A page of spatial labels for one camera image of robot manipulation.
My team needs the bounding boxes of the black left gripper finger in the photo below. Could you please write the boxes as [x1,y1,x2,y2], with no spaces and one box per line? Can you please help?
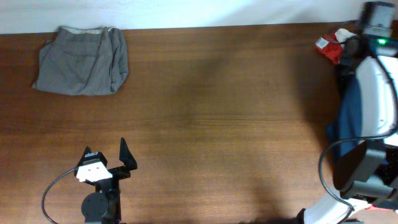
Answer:
[119,138,137,170]
[76,146,91,167]

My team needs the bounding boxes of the dark blue shorts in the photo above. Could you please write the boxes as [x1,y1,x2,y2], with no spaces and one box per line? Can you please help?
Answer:
[326,75,363,144]

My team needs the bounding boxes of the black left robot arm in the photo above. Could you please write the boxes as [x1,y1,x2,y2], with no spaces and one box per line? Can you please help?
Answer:
[74,138,137,224]

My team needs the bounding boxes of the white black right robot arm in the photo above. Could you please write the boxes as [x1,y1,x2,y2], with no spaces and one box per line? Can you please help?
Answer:
[295,1,397,223]

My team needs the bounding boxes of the folded grey shorts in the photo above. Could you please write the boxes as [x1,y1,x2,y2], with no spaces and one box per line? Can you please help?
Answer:
[32,26,129,96]

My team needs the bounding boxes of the red garment with label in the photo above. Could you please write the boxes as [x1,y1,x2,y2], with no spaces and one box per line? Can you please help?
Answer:
[315,31,343,65]

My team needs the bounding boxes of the white cream garment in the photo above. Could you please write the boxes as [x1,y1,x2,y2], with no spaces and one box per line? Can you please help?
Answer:
[334,29,356,42]

